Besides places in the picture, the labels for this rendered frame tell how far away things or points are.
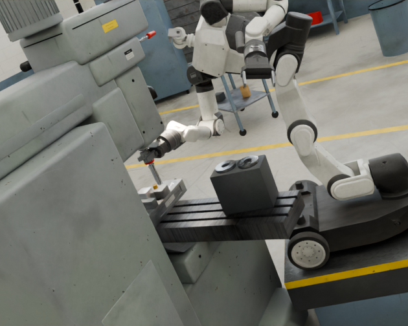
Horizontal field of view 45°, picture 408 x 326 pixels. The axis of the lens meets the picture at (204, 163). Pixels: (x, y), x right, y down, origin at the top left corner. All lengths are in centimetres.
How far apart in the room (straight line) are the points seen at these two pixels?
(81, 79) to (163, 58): 637
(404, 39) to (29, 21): 537
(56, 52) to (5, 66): 824
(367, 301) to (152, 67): 629
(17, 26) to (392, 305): 204
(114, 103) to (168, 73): 632
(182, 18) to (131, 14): 851
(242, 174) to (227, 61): 57
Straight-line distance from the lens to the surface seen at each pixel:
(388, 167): 253
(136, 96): 204
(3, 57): 1014
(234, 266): 244
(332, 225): 249
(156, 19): 806
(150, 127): 208
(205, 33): 222
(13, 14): 182
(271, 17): 210
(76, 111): 178
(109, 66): 193
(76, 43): 183
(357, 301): 260
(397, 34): 657
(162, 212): 230
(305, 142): 238
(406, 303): 263
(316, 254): 250
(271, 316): 267
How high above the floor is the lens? 192
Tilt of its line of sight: 21 degrees down
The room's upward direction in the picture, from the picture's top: 22 degrees counter-clockwise
